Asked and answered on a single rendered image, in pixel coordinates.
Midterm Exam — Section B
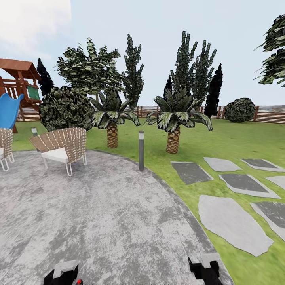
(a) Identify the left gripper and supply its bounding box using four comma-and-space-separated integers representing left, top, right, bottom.
44, 266, 78, 285

